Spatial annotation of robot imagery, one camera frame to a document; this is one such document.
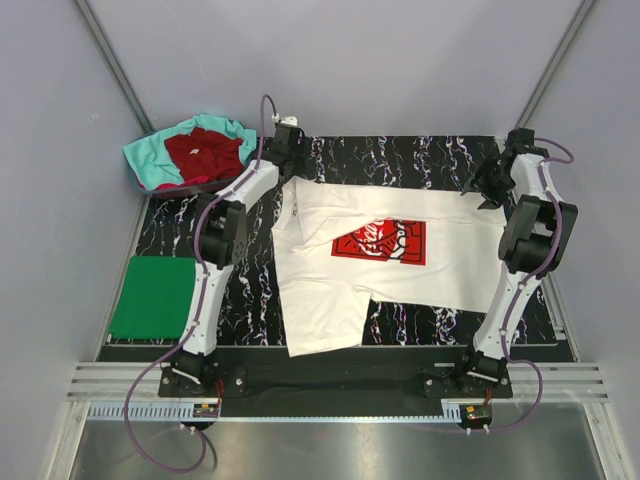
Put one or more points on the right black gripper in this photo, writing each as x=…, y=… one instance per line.
x=478, y=181

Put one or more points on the aluminium frame rail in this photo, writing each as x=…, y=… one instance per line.
x=98, y=381

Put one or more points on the folded green t-shirt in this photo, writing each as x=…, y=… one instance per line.
x=155, y=298

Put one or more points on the pink garment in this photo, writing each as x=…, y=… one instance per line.
x=193, y=182

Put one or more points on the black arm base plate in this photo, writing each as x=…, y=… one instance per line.
x=368, y=381

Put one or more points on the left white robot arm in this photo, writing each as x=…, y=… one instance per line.
x=220, y=243

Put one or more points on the teal t-shirt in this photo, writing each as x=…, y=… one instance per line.
x=230, y=128

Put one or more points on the white printed t-shirt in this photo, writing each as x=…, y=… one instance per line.
x=339, y=247

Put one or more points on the black marble table mat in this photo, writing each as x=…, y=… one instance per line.
x=251, y=313

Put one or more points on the dark laundry basket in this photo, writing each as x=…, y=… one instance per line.
x=200, y=189

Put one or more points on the red t-shirt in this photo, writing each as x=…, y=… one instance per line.
x=204, y=156

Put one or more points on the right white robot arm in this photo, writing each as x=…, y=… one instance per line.
x=532, y=246

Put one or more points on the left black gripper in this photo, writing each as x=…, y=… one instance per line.
x=298, y=170

